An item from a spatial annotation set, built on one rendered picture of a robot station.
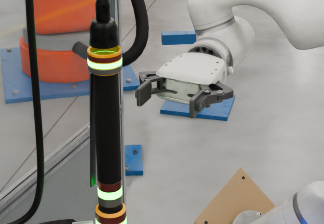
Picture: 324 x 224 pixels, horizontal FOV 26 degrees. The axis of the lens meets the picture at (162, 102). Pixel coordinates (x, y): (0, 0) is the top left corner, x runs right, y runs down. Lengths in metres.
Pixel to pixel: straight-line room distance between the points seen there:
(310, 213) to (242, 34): 0.49
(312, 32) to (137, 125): 3.35
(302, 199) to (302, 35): 0.50
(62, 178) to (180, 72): 1.22
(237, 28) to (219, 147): 3.02
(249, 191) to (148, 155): 2.37
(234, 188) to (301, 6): 0.71
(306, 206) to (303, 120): 3.07
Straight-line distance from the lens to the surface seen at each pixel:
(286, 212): 1.65
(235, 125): 4.54
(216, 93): 1.11
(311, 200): 1.60
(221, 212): 1.75
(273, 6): 1.23
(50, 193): 2.27
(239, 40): 1.29
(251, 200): 1.85
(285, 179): 4.03
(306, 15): 1.24
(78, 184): 2.41
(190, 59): 1.20
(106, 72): 0.87
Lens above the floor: 2.14
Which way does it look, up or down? 26 degrees down
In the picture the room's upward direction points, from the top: straight up
